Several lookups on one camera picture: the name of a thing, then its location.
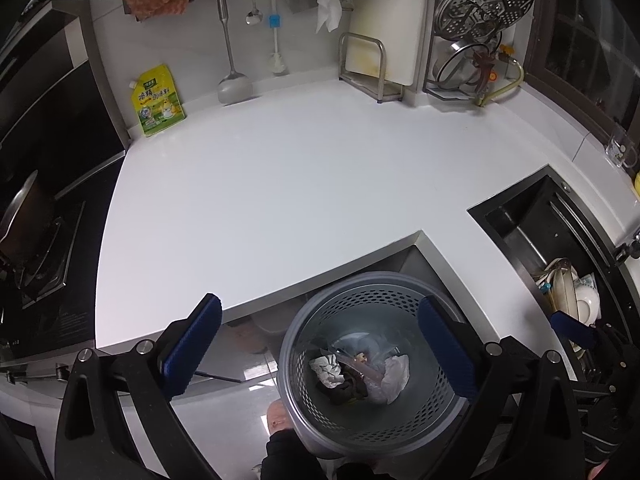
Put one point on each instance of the black microwave oven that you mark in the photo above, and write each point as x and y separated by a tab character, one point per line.
60	110

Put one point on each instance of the grey perforated trash bin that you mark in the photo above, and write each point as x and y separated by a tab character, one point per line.
320	440

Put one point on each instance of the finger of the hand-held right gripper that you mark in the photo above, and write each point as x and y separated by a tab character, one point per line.
572	327

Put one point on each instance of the steel pot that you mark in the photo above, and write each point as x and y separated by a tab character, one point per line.
25	220

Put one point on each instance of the white dishes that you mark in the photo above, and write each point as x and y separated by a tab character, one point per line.
585	302

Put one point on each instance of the perforated steel steamer plate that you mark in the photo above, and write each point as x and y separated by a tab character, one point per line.
480	5

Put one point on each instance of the clear plastic blister package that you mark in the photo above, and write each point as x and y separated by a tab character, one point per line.
362	367

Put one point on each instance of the steel spoon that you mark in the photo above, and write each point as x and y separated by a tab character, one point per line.
253	18

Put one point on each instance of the white cutting board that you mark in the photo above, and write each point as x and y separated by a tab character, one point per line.
395	20

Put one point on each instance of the black cloth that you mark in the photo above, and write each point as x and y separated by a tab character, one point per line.
347	391

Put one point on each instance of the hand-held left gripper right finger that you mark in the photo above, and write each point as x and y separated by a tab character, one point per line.
445	347

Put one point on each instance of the dark window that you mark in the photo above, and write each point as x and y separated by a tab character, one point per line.
590	45

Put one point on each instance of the black kitchen sink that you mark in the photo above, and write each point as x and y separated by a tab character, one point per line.
520	225

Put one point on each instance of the black gas stove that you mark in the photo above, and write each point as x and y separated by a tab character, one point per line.
65	310

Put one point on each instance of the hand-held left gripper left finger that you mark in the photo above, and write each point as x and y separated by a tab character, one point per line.
192	347

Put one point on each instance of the white paper tissue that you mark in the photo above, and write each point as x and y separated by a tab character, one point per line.
395	375

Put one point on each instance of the person's dark trouser leg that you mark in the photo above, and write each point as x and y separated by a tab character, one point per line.
295	460

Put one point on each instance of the person's foot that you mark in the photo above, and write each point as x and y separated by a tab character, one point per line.
277	417

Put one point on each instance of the glass pot lid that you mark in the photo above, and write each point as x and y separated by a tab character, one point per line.
450	67

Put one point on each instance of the small white tissue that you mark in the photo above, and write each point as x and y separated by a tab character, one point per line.
327	367

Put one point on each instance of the steel cutting board rack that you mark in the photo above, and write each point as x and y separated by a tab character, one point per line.
382	80

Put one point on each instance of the clear plastic holder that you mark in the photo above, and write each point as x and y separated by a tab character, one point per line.
617	150

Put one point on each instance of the white bottle brush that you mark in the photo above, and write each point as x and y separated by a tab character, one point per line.
274	21

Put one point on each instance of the steel spatula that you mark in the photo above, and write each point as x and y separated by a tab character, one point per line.
232	90

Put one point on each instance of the yellow seasoning pouch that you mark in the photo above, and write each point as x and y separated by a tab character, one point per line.
157	105

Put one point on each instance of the steel lid rack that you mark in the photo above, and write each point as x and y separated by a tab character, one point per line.
452	92

